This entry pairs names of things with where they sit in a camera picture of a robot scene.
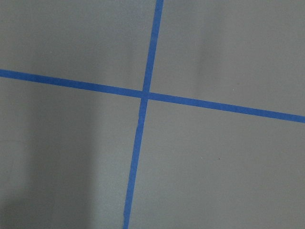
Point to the blue tape line lengthwise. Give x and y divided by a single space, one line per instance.
142 113

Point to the blue tape line crosswise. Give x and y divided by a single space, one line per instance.
151 96

